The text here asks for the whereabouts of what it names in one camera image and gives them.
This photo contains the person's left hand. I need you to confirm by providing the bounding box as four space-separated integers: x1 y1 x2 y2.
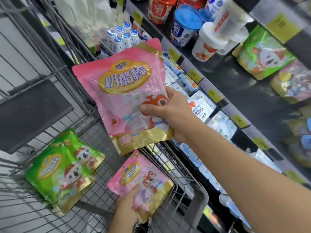
113 184 142 223

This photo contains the person's right hand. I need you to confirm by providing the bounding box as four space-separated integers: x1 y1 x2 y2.
139 87 207 144

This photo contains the small pink snack bag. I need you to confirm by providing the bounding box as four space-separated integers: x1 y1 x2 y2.
106 150 174 224

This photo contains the large pink snack bag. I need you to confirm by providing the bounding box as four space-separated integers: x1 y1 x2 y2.
72 38 174 156

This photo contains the person's left forearm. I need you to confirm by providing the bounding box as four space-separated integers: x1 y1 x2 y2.
107 218 139 233

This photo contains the person's right forearm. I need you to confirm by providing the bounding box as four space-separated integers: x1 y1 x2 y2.
180 120 311 233

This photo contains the white carton red green print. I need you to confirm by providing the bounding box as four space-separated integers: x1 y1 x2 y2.
188 90 217 123

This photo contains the row of yellow price labels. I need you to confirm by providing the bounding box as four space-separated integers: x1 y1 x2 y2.
114 0 306 185

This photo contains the row of white blue milk packs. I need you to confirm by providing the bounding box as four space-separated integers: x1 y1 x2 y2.
162 51 283 228

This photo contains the group of blue-capped white bottles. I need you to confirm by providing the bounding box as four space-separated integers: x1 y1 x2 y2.
98 21 147 60

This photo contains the white cup orange print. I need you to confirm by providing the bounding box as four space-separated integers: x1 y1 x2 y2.
191 22 229 62

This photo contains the blue lid yogurt cup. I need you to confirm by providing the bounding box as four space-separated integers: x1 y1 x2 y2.
170 4 203 48

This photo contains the black refrigerated shelf unit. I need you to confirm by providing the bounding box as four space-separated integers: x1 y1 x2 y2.
97 0 311 233

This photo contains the red yogurt cup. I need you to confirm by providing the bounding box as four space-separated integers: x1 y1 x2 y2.
148 0 177 25
177 0 209 10

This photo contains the plain white cup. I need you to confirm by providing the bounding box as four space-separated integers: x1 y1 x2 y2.
216 27 250 56

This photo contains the white cup red label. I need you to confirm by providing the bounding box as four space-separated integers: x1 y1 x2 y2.
212 0 254 39

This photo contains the white cup blue print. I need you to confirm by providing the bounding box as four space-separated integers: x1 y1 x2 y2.
205 0 230 22

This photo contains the pile of white bags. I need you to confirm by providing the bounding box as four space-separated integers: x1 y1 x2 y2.
53 0 116 47

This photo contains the green cartoon snack bag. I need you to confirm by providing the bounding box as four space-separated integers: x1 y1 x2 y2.
232 24 296 81

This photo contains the black cart seat flap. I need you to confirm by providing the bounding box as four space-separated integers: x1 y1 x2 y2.
0 79 75 155

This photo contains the pastel cartoon snack bag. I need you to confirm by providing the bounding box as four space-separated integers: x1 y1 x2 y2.
269 59 311 105

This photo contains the pile of yellow blue bags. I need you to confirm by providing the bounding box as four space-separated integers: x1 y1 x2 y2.
283 105 311 169

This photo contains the grey wire shopping cart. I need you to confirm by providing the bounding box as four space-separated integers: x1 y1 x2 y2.
0 0 209 233

